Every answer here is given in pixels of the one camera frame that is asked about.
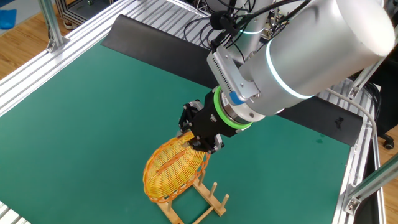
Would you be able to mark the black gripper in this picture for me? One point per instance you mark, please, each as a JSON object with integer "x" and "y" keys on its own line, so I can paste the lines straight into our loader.
{"x": 208, "y": 121}

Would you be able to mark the orange yellow woven basket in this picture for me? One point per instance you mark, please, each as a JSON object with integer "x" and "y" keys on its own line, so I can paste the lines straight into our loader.
{"x": 171, "y": 174}

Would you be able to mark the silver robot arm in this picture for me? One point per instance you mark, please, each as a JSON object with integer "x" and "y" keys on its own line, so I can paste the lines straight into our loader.
{"x": 311, "y": 46}

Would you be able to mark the wooden dish rack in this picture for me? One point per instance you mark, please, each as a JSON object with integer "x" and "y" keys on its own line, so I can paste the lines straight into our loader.
{"x": 214, "y": 205}

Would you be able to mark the green table mat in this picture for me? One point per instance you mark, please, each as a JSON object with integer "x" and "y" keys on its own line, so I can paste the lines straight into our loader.
{"x": 93, "y": 124}

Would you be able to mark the black office chair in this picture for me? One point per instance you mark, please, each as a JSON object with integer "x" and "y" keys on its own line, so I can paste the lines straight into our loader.
{"x": 385, "y": 102}

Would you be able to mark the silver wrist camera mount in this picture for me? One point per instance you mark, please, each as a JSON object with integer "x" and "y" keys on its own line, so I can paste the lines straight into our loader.
{"x": 224, "y": 71}

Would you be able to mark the aluminium frame post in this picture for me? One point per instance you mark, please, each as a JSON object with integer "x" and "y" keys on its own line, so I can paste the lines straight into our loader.
{"x": 51, "y": 25}
{"x": 363, "y": 77}
{"x": 373, "y": 183}

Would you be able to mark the black white striped frame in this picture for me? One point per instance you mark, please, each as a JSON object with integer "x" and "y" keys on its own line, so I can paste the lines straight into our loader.
{"x": 66, "y": 15}

